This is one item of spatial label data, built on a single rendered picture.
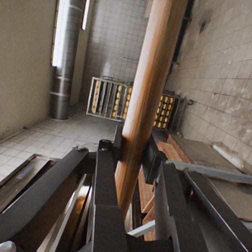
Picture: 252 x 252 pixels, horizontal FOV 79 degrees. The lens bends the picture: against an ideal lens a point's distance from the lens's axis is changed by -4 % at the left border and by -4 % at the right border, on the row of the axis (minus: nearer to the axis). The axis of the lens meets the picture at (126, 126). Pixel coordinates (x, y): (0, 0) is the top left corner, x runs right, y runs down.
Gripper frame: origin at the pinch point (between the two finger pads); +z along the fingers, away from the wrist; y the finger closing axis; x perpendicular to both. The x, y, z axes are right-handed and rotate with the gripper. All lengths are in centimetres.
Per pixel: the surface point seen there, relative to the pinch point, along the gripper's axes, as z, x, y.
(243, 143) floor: 122, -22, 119
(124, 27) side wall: 489, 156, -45
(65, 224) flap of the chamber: 59, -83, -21
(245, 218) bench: 46, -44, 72
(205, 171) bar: 81, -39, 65
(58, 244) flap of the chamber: 46, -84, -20
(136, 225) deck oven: 81, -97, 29
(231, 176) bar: 81, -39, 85
